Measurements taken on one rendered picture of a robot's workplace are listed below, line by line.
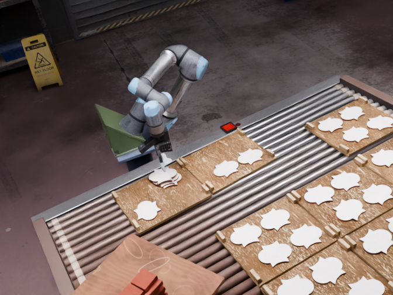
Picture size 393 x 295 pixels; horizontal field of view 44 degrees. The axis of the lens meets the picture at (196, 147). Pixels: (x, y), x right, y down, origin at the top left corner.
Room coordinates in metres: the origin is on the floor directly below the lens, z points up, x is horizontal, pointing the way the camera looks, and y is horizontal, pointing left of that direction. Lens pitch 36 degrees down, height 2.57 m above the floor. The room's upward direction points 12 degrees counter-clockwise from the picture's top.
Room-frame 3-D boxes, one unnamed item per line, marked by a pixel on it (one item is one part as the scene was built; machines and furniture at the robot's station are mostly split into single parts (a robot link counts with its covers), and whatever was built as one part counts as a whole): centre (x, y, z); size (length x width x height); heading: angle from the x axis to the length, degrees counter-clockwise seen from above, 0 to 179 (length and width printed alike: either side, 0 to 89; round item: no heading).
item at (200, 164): (2.07, -0.15, 0.93); 0.41 x 0.35 x 0.02; 115
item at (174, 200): (1.89, 0.23, 0.93); 0.41 x 0.35 x 0.02; 114
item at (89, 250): (1.95, -0.19, 0.90); 1.95 x 0.05 x 0.05; 112
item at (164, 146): (1.99, 0.17, 1.20); 0.09 x 0.08 x 0.12; 98
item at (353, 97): (2.09, -0.14, 0.90); 1.95 x 0.05 x 0.05; 112
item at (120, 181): (2.30, -0.05, 0.89); 2.08 x 0.09 x 0.06; 112
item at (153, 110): (1.99, 0.17, 1.35); 0.09 x 0.08 x 0.11; 151
